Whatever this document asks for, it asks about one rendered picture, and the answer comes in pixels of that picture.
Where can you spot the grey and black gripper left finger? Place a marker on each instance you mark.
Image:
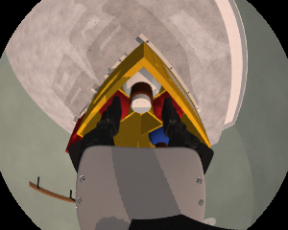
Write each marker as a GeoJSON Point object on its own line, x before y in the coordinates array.
{"type": "Point", "coordinates": [101, 135]}

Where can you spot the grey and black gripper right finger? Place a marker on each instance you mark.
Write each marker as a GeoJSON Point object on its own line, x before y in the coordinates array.
{"type": "Point", "coordinates": [177, 132]}

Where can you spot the red bottle with pale label band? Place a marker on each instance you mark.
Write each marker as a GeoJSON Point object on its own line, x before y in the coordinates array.
{"type": "Point", "coordinates": [158, 104]}

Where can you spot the white bottle with grey label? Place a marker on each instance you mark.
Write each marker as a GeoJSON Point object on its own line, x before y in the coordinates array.
{"type": "Point", "coordinates": [142, 87]}

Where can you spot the olive-brown crate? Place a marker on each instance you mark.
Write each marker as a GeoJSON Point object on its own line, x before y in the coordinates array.
{"type": "Point", "coordinates": [134, 125]}

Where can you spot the dark red crate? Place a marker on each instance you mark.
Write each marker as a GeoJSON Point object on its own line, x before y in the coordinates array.
{"type": "Point", "coordinates": [75, 137]}

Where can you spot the blue bottle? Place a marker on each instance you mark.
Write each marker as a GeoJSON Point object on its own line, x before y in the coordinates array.
{"type": "Point", "coordinates": [158, 138]}

